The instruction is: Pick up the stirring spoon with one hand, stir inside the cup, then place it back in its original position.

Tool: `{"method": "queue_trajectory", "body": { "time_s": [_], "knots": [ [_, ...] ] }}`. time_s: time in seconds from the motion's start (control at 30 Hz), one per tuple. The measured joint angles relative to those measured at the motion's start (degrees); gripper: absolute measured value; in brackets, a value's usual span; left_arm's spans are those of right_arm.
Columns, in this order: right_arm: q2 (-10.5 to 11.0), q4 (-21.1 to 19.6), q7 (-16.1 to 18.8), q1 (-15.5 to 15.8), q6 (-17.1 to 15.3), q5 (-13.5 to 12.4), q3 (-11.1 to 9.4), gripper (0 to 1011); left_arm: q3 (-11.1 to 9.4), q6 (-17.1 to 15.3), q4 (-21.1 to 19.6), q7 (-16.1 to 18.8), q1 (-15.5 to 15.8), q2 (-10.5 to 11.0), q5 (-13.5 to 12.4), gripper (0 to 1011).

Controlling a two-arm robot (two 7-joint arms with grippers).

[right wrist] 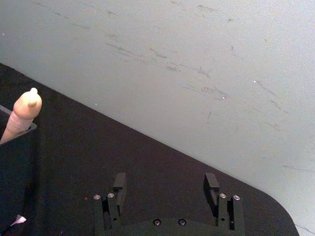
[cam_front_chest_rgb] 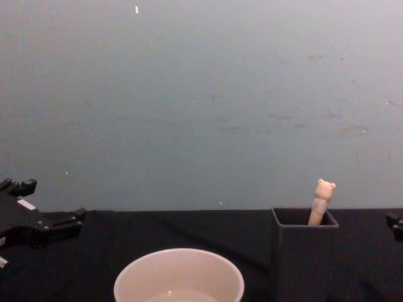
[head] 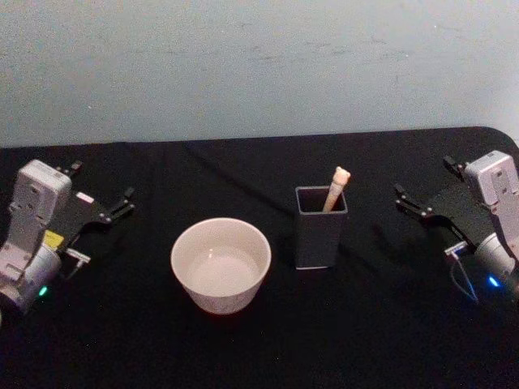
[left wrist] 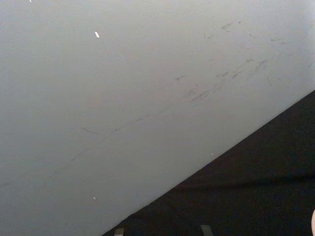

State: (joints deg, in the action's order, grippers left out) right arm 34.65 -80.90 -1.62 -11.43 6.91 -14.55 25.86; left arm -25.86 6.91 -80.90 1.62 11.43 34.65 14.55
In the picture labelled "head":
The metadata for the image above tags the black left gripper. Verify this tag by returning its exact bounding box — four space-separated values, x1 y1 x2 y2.
42 160 136 256

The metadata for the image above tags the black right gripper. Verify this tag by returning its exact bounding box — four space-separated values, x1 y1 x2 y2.
393 155 494 249

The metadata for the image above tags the pale stick with bear head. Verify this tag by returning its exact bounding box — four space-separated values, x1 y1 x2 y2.
322 165 352 214

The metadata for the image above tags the dark square holder cup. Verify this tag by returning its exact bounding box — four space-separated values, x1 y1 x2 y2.
294 186 349 271

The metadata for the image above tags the white round bowl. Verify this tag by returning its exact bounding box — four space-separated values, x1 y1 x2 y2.
169 217 272 316

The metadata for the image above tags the black table cloth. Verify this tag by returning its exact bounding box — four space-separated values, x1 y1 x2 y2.
0 126 519 389

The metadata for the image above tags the thin cable of left gripper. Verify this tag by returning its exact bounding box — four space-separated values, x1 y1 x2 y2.
60 247 92 281

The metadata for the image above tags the thin cable of gripper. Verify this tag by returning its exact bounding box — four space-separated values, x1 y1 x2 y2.
444 241 480 304
60 247 92 281

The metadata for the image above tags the thin cable of right gripper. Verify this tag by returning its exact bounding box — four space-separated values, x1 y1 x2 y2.
444 241 480 304

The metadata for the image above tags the pale wall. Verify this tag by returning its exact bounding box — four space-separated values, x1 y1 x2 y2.
0 0 519 149

